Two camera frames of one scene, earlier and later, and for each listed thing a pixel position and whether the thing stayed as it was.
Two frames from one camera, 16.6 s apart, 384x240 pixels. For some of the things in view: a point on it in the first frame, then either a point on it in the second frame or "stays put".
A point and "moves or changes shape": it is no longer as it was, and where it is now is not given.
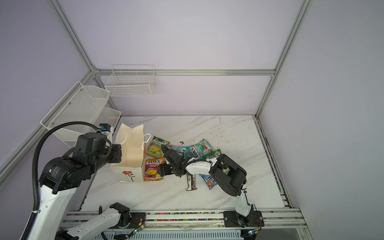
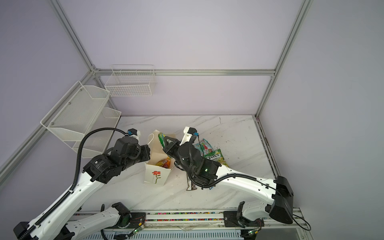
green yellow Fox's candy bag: (211, 155) stays put
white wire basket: (131, 80) stays put
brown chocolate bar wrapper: (191, 179) stays put
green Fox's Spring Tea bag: (155, 149) -> (161, 137)
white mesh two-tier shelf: (83, 103) stays put
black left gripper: (117, 157) -> (145, 151)
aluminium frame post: (71, 29) stays put
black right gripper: (163, 170) -> (168, 148)
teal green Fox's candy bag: (200, 149) stays put
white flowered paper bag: (131, 168) moves or changes shape
